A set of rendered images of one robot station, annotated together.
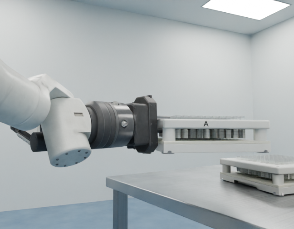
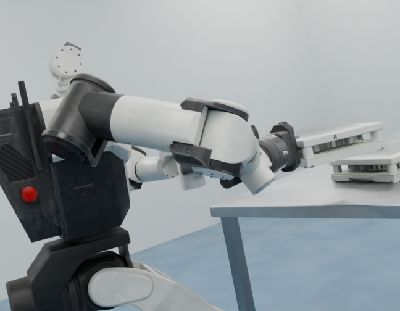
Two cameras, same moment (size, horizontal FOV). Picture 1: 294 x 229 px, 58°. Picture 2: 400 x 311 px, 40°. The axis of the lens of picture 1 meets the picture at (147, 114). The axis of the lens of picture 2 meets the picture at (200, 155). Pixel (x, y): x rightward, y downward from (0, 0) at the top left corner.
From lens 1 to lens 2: 88 cm
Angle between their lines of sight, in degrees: 14
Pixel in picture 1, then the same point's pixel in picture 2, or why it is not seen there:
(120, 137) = (283, 163)
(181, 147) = (320, 160)
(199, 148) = (333, 158)
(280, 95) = (352, 28)
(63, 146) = (265, 179)
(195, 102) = (216, 65)
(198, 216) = (339, 213)
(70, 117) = not seen: hidden behind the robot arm
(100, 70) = (41, 39)
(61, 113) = not seen: hidden behind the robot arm
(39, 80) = not seen: hidden behind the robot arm
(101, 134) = (275, 165)
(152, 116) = (292, 140)
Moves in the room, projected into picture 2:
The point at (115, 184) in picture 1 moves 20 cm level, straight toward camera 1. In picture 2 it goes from (228, 210) to (254, 219)
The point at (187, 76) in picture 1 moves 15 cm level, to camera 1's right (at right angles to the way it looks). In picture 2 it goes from (194, 21) to (208, 18)
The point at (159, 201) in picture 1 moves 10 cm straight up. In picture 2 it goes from (293, 212) to (287, 177)
